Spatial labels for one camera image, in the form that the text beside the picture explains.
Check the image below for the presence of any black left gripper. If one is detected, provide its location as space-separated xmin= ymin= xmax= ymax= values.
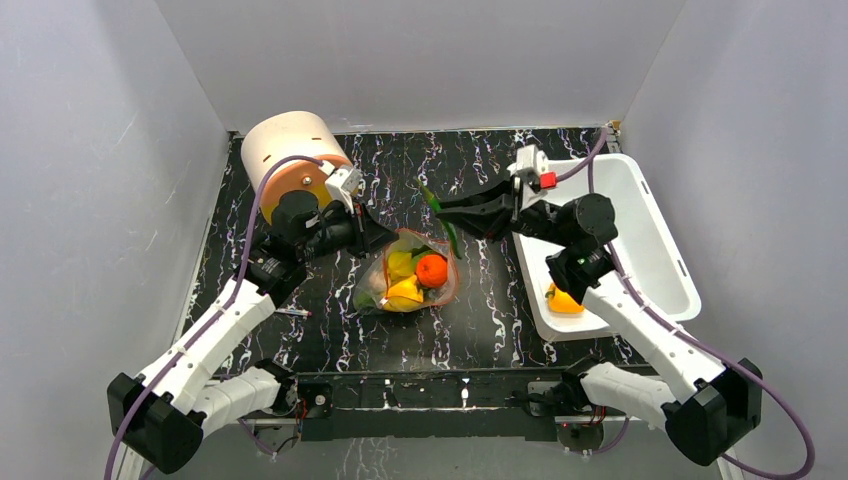
xmin=299 ymin=197 xmax=400 ymax=263

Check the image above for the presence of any yellow star fruit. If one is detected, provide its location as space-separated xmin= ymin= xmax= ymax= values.
xmin=386 ymin=251 xmax=416 ymax=282

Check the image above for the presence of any green chili pepper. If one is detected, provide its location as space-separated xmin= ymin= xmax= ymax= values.
xmin=418 ymin=182 xmax=464 ymax=260

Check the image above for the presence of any clear zip bag orange zipper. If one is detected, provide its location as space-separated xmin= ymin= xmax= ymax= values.
xmin=353 ymin=228 xmax=460 ymax=314

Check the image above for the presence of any orange tomato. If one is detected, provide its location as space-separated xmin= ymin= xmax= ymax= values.
xmin=415 ymin=254 xmax=448 ymax=289

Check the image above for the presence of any green leafy vegetable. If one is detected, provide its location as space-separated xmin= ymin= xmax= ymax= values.
xmin=354 ymin=246 xmax=433 ymax=313

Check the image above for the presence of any yellow bell pepper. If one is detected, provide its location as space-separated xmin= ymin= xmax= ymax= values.
xmin=382 ymin=275 xmax=424 ymax=312
xmin=544 ymin=283 xmax=585 ymax=315

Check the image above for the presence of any white plastic bin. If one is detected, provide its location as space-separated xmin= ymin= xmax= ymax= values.
xmin=512 ymin=153 xmax=702 ymax=342

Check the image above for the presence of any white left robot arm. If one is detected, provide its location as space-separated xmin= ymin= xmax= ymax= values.
xmin=107 ymin=191 xmax=398 ymax=474

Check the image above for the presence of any small pen on table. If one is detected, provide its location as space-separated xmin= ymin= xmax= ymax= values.
xmin=275 ymin=308 xmax=313 ymax=317

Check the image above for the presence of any cream orange cylinder container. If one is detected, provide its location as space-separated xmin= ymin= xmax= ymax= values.
xmin=241 ymin=111 xmax=353 ymax=226

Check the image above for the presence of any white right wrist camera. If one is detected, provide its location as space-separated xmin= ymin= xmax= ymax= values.
xmin=508 ymin=145 xmax=558 ymax=193

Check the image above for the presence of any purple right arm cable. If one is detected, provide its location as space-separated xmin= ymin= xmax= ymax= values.
xmin=556 ymin=129 xmax=816 ymax=480

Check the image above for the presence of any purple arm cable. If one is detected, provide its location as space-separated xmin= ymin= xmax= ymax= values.
xmin=102 ymin=154 xmax=329 ymax=480
xmin=556 ymin=129 xmax=816 ymax=480

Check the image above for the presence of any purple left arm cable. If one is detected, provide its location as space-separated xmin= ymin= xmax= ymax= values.
xmin=102 ymin=154 xmax=329 ymax=480

